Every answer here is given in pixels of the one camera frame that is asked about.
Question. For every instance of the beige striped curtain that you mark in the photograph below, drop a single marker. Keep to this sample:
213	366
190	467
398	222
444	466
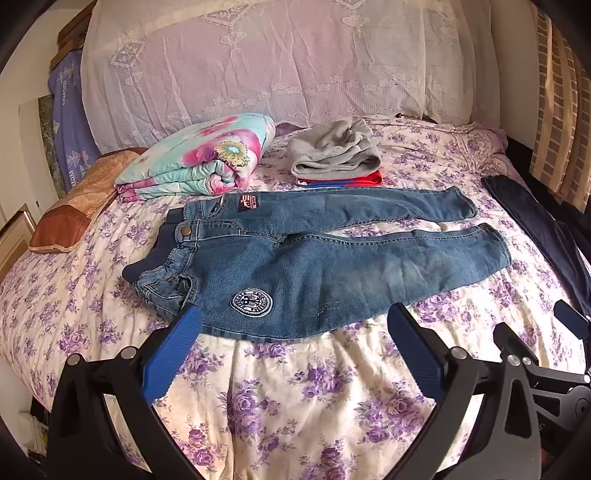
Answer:
558	115

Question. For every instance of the grey folded sweater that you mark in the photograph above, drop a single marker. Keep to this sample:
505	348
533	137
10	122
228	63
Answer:
332	147

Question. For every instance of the orange brown pillow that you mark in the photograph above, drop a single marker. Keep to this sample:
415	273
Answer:
78	203

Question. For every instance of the purple floral bedsheet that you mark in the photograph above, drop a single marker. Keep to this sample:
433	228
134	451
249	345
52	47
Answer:
323	397

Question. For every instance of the dark navy pants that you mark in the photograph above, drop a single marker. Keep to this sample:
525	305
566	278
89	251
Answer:
545	230

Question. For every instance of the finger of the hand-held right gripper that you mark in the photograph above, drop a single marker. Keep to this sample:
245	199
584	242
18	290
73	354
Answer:
505	339
572	318

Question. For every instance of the green marbled panel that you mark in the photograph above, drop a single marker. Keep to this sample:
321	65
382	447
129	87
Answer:
48	138

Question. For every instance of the white lace cover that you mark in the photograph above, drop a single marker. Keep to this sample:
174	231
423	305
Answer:
277	60

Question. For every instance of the folded pink floral quilt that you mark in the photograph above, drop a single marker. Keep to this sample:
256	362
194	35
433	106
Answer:
207	147

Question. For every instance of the folded red blue garment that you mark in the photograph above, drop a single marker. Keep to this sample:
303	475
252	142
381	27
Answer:
341	181

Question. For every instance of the purple printed cloth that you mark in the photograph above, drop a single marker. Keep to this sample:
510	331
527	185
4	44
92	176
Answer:
69	120

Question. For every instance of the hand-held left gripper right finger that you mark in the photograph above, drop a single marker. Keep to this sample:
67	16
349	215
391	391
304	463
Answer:
415	355

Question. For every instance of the blue denim pants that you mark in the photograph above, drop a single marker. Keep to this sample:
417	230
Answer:
323	277

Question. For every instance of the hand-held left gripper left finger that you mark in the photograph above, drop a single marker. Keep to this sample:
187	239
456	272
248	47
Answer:
178	350

